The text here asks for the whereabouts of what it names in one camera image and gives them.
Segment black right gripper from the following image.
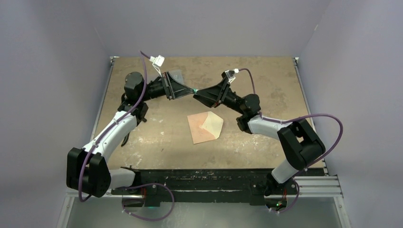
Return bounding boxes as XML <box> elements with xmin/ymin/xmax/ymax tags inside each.
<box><xmin>193</xmin><ymin>78</ymin><xmax>246</xmax><ymax>115</ymax></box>

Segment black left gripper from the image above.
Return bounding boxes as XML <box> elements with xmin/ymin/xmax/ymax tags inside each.
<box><xmin>140</xmin><ymin>71</ymin><xmax>193</xmax><ymax>102</ymax></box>

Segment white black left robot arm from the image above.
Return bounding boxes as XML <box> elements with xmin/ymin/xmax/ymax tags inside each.
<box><xmin>66</xmin><ymin>72</ymin><xmax>196</xmax><ymax>202</ymax></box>

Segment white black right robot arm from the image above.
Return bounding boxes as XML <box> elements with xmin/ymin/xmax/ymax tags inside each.
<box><xmin>193</xmin><ymin>79</ymin><xmax>326</xmax><ymax>193</ymax></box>

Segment clear plastic organizer box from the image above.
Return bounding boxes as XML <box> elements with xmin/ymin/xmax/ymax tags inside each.
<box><xmin>170</xmin><ymin>69</ymin><xmax>184</xmax><ymax>84</ymax></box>

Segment black pliers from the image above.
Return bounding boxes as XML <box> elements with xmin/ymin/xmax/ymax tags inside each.
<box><xmin>121</xmin><ymin>133</ymin><xmax>130</xmax><ymax>147</ymax></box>

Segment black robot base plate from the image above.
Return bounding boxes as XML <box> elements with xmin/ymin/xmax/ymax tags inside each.
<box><xmin>78</xmin><ymin>168</ymin><xmax>298</xmax><ymax>209</ymax></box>

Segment aluminium frame rail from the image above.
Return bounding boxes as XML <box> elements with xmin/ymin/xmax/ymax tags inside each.
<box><xmin>65</xmin><ymin>175</ymin><xmax>344</xmax><ymax>198</ymax></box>

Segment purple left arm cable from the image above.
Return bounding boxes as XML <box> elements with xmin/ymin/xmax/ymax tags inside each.
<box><xmin>78</xmin><ymin>50</ymin><xmax>175</xmax><ymax>222</ymax></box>

